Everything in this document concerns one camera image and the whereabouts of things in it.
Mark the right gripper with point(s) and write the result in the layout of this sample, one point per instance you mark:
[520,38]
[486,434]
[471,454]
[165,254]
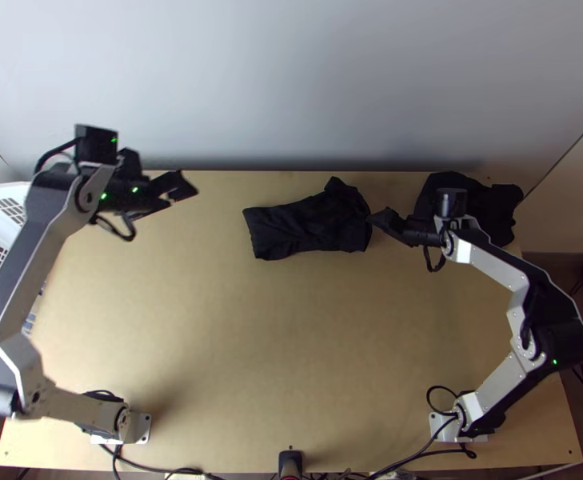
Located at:
[423,232]

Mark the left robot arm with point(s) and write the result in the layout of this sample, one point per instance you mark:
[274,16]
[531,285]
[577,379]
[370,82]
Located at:
[46,235]

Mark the pile of folded clothes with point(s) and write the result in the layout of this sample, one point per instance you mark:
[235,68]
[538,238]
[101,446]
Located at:
[496,210]

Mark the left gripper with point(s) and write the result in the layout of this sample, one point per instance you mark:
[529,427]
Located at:
[151,200]

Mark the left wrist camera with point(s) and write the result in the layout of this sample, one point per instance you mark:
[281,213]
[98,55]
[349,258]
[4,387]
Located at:
[131,162]

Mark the black t-shirt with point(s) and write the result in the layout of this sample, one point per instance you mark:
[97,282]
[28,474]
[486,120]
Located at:
[311,225]

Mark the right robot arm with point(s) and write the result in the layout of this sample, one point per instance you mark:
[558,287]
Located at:
[486,260]

